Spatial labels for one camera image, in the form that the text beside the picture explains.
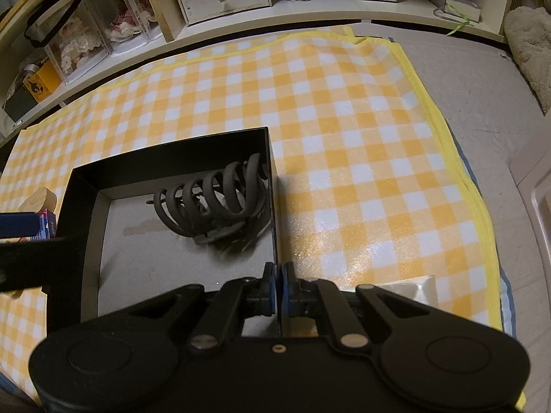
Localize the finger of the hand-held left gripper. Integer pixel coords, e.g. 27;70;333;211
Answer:
0;212;39;240
0;236;65;293

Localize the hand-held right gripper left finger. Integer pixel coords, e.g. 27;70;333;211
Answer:
84;262;278;354

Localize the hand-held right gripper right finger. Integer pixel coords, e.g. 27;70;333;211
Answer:
282;262;470;356

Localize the blue and yellow card box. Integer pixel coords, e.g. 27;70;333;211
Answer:
38;210;58;242

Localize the oval wooden block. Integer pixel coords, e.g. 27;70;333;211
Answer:
19;187;58;216

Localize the black cardboard box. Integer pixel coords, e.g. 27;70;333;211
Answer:
46;127;282;336

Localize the dark grey hair claw clip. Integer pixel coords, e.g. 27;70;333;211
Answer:
146;153;270;247

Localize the dark grey box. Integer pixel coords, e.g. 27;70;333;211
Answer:
2;82;40;122

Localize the clear plastic packet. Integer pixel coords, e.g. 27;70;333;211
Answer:
379;274;439;310

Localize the yellow box with black figure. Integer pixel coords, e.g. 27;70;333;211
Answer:
23;58;63;104

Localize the yellow checked mat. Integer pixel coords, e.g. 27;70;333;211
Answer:
0;26;528;413

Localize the pale pink plastic bin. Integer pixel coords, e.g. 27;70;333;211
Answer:
510;129;551;307

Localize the grey mattress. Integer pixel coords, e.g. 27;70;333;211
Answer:
357;34;551;413

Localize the cream shelf unit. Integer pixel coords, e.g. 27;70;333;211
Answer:
0;0;517;147

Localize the notebook with green ribbon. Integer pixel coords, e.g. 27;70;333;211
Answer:
433;0;483;37

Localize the cream fluffy plush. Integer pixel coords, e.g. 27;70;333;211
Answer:
503;6;551;115

